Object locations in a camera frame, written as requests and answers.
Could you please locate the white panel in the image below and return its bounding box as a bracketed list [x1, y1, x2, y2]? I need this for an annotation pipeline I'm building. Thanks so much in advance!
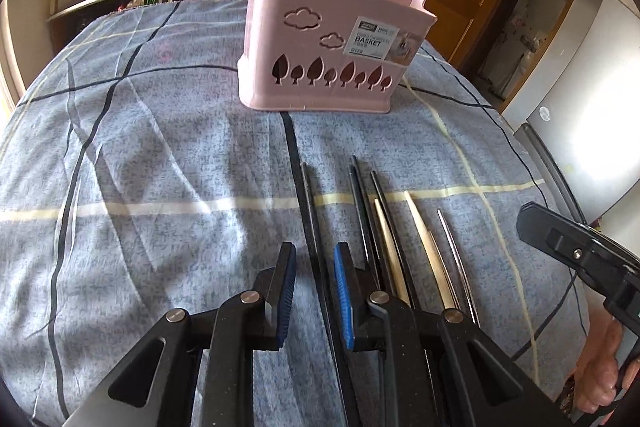
[500, 0, 640, 218]

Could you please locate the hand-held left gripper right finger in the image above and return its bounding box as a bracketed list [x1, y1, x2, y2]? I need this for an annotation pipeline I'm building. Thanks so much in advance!
[332, 242, 573, 427]

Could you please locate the pink plastic basket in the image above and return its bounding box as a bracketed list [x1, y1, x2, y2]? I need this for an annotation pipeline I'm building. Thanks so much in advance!
[236, 0, 437, 112]

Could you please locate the person's right hand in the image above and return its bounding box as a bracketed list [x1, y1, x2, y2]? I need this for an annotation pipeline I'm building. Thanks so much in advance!
[575, 307, 626, 413]

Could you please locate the metal side shelf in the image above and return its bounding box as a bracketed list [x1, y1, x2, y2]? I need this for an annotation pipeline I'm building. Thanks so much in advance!
[47, 0, 161, 24]

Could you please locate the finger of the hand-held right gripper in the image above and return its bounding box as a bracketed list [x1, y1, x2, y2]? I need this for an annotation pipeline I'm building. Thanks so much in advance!
[516, 201, 603, 270]

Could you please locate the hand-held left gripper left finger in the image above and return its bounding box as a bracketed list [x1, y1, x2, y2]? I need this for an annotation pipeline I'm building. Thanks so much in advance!
[65, 242, 298, 427]

